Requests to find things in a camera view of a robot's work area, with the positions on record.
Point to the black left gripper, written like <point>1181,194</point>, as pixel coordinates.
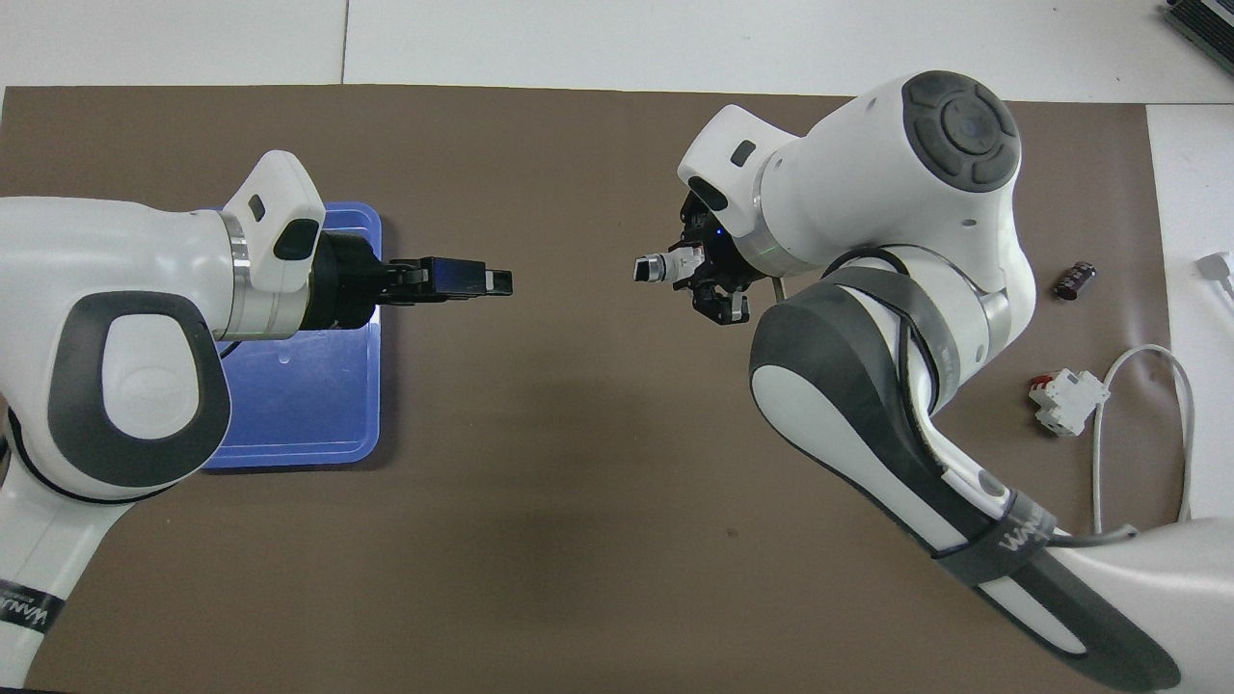
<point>347,284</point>

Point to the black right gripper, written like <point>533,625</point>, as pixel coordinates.
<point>733,260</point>

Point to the switch with orange base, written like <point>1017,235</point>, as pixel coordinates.
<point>660,267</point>

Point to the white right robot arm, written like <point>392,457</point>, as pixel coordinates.
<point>868,164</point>

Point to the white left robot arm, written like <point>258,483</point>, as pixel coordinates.
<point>116,270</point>

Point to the blue plastic tray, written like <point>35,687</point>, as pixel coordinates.
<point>318,405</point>

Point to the brown paper mat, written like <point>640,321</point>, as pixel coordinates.
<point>578,482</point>

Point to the small dark brown terminal block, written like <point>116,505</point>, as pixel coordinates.
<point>1075,280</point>

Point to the white circuit breaker red lever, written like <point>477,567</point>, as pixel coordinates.
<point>1068,400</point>

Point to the grey device corner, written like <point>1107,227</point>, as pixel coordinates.
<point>1205,14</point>

